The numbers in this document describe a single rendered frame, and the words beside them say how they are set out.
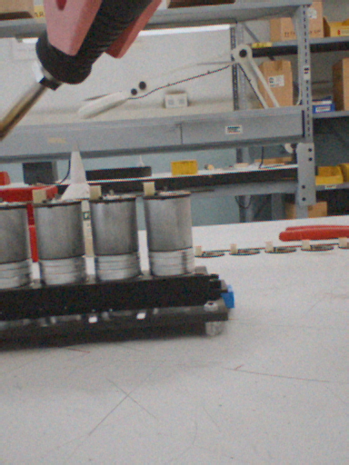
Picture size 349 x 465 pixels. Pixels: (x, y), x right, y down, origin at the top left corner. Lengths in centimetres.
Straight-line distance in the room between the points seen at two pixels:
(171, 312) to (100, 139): 229
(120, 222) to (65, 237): 3
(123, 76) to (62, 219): 441
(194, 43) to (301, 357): 452
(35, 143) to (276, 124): 91
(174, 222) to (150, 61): 442
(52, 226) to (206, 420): 16
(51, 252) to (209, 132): 225
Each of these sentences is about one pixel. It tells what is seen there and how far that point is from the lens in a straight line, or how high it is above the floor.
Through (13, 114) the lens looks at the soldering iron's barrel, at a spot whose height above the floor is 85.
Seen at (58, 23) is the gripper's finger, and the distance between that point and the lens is 27.
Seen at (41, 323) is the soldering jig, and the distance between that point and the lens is 31.
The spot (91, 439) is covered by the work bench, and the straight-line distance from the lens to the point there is 21.
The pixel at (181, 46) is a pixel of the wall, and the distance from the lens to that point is 475.
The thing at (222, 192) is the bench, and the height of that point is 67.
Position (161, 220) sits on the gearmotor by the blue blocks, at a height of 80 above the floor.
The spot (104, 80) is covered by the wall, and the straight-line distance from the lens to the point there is 474.
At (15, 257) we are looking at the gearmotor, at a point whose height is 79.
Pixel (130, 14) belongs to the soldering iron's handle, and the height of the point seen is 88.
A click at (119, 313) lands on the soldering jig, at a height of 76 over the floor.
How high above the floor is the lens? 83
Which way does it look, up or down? 7 degrees down
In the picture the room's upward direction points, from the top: 4 degrees counter-clockwise
